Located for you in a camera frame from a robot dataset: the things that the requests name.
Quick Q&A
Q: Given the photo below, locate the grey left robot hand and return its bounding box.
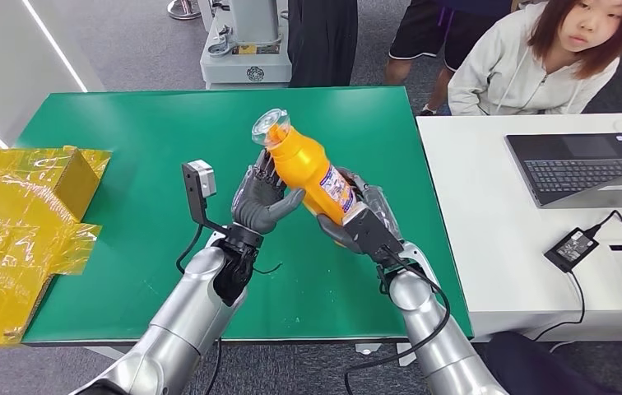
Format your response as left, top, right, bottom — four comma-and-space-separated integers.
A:
230, 150, 307, 235

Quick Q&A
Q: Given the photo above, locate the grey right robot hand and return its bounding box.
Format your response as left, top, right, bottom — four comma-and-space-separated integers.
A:
316, 167, 405, 254

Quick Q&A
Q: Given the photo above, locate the orange bottle with clear cap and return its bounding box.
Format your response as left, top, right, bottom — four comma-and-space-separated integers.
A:
251, 108, 359, 226

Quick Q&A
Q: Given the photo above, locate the person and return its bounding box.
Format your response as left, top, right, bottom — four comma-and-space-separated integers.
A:
384, 0, 513, 117
447, 0, 622, 117
287, 0, 360, 89

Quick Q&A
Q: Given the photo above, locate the black power adapter brick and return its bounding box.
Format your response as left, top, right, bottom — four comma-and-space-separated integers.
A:
543, 227, 599, 274

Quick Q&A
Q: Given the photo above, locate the dark grey laptop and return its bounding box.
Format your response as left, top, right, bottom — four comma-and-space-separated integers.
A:
504, 132, 622, 210

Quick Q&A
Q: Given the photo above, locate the round metal stanchion base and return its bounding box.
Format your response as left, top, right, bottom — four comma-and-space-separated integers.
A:
166, 0, 203, 21

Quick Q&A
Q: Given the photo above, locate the black padded seat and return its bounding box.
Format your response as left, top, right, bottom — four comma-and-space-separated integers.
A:
476, 331, 622, 395

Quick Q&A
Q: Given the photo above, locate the yellow film wrapped cardboard box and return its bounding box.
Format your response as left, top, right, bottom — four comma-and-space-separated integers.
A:
0, 145, 112, 346

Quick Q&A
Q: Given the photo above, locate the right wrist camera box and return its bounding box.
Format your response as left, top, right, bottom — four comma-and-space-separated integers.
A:
342, 202, 406, 266

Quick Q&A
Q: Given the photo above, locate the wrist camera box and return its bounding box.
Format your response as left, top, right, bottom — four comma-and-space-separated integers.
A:
181, 159, 230, 235
342, 202, 406, 266

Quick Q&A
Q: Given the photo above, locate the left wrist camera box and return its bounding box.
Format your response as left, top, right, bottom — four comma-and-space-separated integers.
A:
181, 159, 230, 235

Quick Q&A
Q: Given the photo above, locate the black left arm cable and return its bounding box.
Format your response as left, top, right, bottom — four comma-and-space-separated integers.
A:
175, 225, 224, 395

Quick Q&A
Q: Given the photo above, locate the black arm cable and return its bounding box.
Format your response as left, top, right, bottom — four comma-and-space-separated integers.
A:
343, 261, 453, 395
175, 225, 224, 395

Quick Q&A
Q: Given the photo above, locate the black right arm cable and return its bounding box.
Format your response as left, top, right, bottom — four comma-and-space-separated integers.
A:
343, 261, 453, 395

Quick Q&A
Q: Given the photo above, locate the white machine pedestal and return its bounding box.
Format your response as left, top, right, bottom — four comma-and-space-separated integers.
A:
199, 0, 294, 91

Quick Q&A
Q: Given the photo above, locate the black power cord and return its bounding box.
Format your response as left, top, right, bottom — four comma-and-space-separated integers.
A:
531, 269, 586, 343

